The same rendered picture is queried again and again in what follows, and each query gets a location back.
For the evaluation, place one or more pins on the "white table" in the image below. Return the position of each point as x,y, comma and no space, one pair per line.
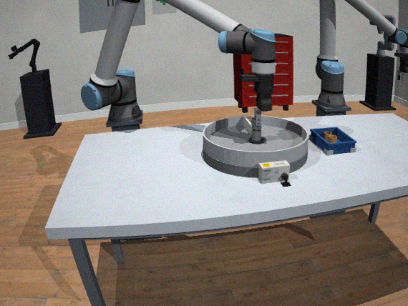
159,184

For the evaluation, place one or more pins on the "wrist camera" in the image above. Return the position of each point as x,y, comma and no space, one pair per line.
247,78

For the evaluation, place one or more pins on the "grey turntable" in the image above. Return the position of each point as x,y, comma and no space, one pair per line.
229,146

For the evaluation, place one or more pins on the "grey wall board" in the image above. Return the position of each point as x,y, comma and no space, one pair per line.
86,16

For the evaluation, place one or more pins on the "red tool cabinet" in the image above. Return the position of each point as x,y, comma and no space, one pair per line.
284,89

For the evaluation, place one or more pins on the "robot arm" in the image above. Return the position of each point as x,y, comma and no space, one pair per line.
111,38
328,32

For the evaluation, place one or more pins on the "black box pedestal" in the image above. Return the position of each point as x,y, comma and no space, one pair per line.
38,105
379,83

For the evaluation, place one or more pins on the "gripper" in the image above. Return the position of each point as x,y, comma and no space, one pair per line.
405,60
263,92

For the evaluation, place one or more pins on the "grey corner guide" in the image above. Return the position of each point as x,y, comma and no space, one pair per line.
331,152
354,150

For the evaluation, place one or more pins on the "blue crate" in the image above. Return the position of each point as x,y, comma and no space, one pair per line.
344,148

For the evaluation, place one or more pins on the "bronze bushing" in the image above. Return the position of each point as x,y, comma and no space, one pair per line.
334,137
327,134

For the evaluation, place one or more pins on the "white green sign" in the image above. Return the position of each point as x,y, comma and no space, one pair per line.
158,9

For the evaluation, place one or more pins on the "white control box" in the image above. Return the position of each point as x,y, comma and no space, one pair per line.
271,172

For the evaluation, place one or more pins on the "steel bushing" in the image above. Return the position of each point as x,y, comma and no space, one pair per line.
257,136

